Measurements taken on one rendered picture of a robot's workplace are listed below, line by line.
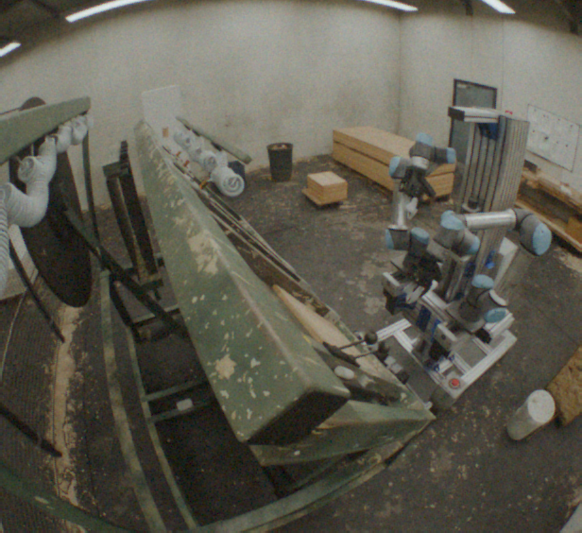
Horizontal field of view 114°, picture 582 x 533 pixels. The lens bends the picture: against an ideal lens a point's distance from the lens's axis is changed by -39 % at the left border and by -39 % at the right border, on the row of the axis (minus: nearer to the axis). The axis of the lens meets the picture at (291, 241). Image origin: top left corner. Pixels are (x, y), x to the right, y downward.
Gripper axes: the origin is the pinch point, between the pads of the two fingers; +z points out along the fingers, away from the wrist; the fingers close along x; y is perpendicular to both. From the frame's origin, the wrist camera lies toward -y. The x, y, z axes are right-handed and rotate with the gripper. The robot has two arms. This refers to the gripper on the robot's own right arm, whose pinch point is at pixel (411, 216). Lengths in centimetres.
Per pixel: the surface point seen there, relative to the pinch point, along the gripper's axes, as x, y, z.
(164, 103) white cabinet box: -343, 191, -88
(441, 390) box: 23, -36, 71
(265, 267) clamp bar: -7, 52, 34
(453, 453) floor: 15, -106, 143
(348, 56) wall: -516, -114, -348
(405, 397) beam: 18, -19, 77
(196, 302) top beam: 67, 75, 21
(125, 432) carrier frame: 0, 105, 132
